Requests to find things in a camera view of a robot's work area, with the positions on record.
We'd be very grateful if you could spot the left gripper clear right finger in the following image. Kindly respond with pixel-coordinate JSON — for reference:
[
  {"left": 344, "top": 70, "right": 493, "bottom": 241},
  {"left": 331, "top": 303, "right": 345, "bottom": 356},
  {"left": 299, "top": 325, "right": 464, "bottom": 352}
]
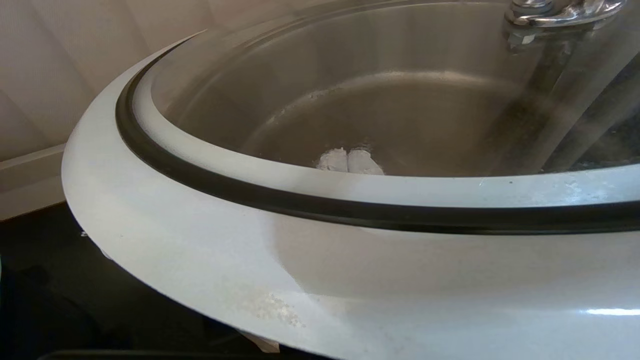
[{"left": 348, "top": 148, "right": 386, "bottom": 177}]

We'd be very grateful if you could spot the left gripper clear left finger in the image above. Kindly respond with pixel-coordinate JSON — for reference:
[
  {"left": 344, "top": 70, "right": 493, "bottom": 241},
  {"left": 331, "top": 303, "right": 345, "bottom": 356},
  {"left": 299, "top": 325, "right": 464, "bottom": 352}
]
[{"left": 316, "top": 147, "right": 350, "bottom": 173}]

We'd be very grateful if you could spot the glass lid with white rim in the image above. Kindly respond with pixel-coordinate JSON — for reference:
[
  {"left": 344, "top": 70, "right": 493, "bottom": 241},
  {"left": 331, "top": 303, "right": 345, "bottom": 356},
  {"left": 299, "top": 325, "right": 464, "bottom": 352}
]
[{"left": 61, "top": 0, "right": 640, "bottom": 360}]

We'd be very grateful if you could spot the white round cooking pot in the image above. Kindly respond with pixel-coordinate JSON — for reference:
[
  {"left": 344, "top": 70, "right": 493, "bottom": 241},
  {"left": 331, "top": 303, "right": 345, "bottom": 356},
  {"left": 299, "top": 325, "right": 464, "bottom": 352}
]
[{"left": 150, "top": 0, "right": 640, "bottom": 177}]

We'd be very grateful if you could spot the black glass induction cooktop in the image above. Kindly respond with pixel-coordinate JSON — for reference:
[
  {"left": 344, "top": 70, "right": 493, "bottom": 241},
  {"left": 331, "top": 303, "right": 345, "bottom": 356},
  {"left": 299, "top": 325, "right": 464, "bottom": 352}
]
[{"left": 0, "top": 202, "right": 301, "bottom": 360}]

